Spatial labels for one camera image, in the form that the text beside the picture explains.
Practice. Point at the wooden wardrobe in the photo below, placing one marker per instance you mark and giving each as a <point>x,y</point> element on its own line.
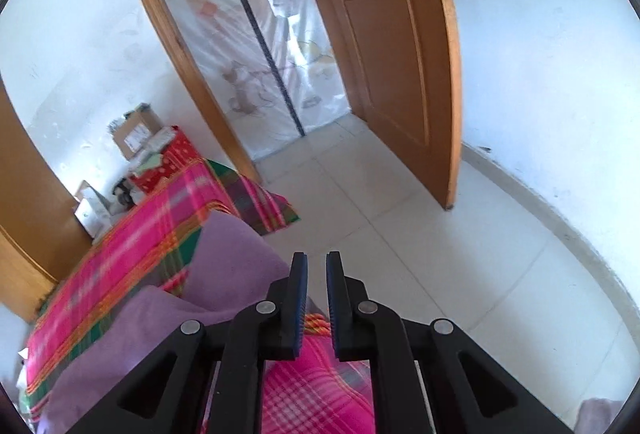
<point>30,224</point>

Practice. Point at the wooden door frame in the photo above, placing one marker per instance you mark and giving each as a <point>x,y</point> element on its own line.
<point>170,39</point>

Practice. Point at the red dotted cloth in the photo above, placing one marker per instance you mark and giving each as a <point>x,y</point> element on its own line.
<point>175,164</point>

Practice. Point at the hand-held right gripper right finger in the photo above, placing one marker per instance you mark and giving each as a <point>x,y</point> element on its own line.
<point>334,304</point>

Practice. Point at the stack of flat packages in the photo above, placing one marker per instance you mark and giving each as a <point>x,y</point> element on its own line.
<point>160,144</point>

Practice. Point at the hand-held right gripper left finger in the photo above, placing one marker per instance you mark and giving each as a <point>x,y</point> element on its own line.
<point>300,304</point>

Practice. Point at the plaid bed sheet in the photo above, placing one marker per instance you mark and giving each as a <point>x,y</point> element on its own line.
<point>125,244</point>

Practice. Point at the wooden door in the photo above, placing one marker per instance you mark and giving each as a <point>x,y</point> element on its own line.
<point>395,64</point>

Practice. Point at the clear printed door curtain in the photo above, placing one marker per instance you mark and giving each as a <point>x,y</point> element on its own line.
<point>280,64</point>

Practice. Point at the brown cardboard box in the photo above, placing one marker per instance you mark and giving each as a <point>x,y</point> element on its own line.
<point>135,134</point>

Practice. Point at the small white box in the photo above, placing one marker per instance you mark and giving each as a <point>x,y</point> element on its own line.
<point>92,211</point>

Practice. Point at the purple fleece garment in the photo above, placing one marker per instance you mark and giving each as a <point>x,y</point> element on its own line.
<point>230,259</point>

